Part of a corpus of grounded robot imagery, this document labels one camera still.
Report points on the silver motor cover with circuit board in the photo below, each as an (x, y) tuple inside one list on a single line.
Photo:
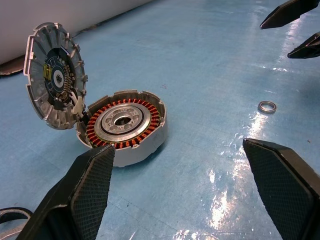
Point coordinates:
[(40, 82)]

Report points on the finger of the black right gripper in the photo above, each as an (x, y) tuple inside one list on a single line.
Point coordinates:
[(307, 48), (290, 11)]

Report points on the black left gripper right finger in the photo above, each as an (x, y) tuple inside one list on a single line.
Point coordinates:
[(282, 190)]

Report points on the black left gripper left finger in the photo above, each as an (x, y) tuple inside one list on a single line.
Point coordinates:
[(82, 200)]

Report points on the silver motor housing with copper windings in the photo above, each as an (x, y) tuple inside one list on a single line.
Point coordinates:
[(140, 155)]

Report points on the white backdrop panel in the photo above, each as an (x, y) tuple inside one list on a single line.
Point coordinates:
[(50, 12)]

